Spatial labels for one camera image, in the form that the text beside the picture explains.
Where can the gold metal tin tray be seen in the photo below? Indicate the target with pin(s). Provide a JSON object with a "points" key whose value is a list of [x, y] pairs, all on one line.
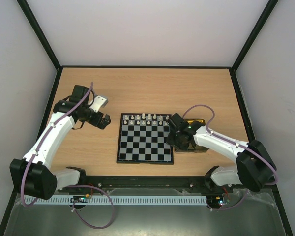
{"points": [[193, 126]]}

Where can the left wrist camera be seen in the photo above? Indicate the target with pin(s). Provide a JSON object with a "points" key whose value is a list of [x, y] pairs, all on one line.
{"points": [[98, 102]]}

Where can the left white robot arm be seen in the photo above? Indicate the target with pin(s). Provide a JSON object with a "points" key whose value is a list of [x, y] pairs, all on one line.
{"points": [[31, 175]]}

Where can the black white chessboard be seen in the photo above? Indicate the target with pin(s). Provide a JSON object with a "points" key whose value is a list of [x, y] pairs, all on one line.
{"points": [[144, 143]]}

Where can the black mounting rail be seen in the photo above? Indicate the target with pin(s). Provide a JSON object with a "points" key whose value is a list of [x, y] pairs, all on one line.
{"points": [[197, 184]]}

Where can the black frame enclosure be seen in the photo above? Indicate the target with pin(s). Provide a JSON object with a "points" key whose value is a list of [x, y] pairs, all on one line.
{"points": [[271, 4]]}

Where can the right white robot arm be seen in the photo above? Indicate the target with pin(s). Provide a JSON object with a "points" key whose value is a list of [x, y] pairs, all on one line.
{"points": [[253, 167]]}

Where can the white slotted cable duct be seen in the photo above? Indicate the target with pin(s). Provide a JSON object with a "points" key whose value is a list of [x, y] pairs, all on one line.
{"points": [[125, 200]]}

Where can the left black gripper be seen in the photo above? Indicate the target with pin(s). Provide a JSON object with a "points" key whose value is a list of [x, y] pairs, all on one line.
{"points": [[103, 123]]}

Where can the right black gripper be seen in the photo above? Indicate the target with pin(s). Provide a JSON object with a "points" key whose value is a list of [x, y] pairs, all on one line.
{"points": [[175, 123]]}

